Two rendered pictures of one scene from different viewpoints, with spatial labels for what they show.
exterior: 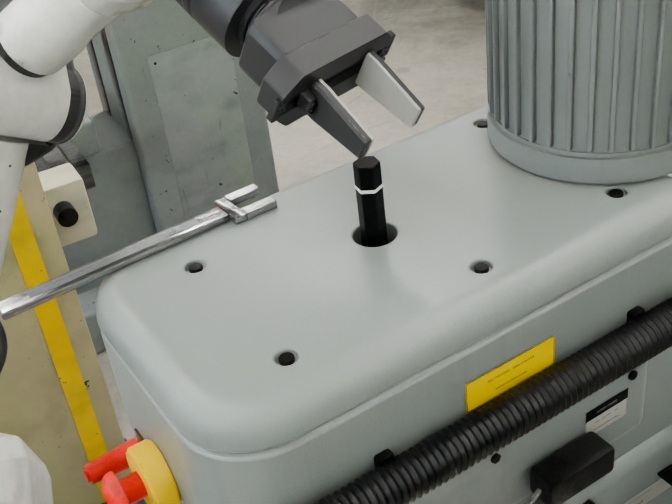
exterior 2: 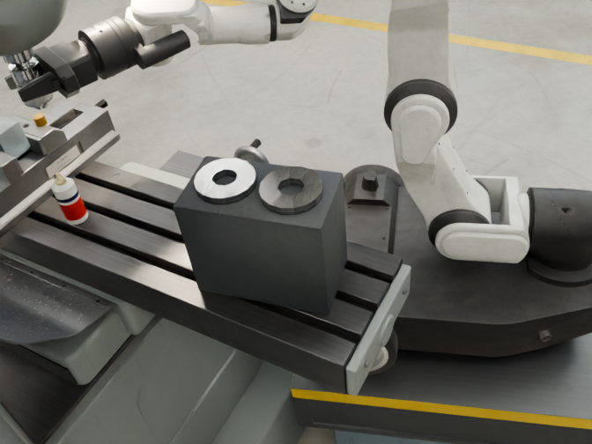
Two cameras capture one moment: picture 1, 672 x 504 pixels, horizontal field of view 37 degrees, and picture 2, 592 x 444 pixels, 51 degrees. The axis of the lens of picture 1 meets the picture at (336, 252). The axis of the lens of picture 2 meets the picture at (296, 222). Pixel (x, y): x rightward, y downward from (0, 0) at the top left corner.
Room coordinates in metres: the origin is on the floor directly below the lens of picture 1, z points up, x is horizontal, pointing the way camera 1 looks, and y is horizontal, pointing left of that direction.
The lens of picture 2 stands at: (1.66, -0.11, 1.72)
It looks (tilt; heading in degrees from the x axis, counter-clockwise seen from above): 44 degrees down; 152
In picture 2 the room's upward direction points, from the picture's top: 7 degrees counter-clockwise
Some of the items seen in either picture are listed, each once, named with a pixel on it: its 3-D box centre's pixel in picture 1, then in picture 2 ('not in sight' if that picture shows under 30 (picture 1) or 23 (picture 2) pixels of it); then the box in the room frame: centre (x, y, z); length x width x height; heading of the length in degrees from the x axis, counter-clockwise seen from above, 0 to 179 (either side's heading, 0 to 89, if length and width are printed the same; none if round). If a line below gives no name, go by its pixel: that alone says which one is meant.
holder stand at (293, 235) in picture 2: not in sight; (266, 231); (1.05, 0.16, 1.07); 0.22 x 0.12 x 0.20; 40
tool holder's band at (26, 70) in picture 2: not in sight; (24, 66); (0.67, -0.03, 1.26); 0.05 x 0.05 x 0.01
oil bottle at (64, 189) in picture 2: not in sight; (68, 196); (0.70, -0.06, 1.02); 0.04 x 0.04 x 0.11
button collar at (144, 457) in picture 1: (153, 477); not in sight; (0.56, 0.17, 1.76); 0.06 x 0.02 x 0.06; 29
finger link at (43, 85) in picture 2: not in sight; (39, 89); (0.70, -0.03, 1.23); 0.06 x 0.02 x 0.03; 98
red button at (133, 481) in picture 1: (125, 491); not in sight; (0.55, 0.19, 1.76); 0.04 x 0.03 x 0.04; 29
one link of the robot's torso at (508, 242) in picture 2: not in sight; (479, 218); (0.96, 0.75, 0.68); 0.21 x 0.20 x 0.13; 48
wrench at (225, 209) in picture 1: (140, 249); not in sight; (0.69, 0.16, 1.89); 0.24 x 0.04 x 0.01; 120
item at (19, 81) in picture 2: not in sight; (32, 85); (0.67, -0.03, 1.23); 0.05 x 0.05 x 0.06
